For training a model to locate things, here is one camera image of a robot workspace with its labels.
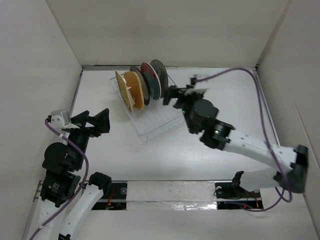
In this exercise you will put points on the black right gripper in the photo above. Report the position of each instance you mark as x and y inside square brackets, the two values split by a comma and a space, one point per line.
[173, 92]

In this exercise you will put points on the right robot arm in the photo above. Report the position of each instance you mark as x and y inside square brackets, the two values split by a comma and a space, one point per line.
[287, 166]

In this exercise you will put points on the grey reindeer plate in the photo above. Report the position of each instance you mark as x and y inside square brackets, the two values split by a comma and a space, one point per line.
[161, 71]

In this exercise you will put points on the white wire dish rack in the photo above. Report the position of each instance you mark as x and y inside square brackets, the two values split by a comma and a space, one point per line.
[154, 119]

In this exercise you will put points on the orange bamboo tray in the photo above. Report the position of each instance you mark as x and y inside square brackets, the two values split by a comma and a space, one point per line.
[135, 88]

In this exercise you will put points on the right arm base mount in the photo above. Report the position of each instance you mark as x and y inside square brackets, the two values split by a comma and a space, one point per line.
[230, 196]

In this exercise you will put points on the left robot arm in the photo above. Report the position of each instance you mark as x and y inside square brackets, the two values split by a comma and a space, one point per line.
[68, 193]

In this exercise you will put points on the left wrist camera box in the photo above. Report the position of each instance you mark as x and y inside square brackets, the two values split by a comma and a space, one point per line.
[60, 119]

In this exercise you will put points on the green-rimmed bamboo tray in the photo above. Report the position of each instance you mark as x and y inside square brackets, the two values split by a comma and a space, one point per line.
[124, 90]

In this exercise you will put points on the brown-rimmed cream plate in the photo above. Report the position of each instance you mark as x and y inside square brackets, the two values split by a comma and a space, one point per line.
[146, 90]

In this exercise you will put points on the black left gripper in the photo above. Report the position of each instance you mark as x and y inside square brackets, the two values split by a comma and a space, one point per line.
[101, 120]

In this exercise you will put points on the teal and red floral plate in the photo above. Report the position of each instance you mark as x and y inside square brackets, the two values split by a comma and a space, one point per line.
[153, 79]

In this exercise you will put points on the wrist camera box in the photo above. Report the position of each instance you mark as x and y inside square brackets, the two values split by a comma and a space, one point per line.
[60, 119]
[194, 87]

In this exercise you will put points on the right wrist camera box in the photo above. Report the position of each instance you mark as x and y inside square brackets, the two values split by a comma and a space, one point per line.
[194, 87]

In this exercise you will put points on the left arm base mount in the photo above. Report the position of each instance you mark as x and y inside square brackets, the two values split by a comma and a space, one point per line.
[116, 200]

